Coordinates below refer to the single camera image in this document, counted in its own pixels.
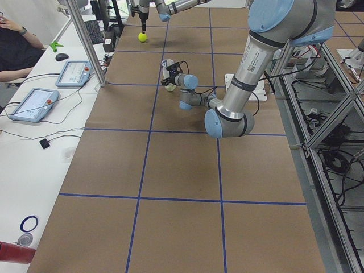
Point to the clear tennis ball can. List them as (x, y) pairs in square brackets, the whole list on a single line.
[(166, 82)]

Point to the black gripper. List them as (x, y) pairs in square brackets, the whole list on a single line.
[(174, 77), (143, 19)]

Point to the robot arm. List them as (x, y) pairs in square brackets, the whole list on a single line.
[(272, 24), (164, 10)]

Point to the green clamp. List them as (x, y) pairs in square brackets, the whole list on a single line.
[(55, 45)]

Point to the small black square device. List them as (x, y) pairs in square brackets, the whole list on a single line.
[(44, 143)]

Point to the seated person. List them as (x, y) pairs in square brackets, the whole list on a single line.
[(20, 50)]

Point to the yellow tennis ball with logo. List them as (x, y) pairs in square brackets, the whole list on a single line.
[(142, 37)]

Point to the metal round lid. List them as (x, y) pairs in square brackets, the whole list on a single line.
[(25, 240)]

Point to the black keyboard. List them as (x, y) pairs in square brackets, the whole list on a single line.
[(94, 32)]

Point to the near teach pendant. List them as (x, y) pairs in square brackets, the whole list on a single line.
[(35, 106)]

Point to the teach pendant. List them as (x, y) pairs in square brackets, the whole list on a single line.
[(74, 74), (35, 106)]

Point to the red cylinder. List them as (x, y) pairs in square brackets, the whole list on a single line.
[(16, 254)]

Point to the black computer mouse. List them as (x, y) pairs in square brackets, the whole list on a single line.
[(61, 56)]

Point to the far teach pendant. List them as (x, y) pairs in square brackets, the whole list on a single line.
[(74, 74)]

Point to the black box with label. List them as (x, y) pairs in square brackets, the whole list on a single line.
[(109, 41)]

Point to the aluminium frame post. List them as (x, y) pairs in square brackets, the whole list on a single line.
[(85, 40)]

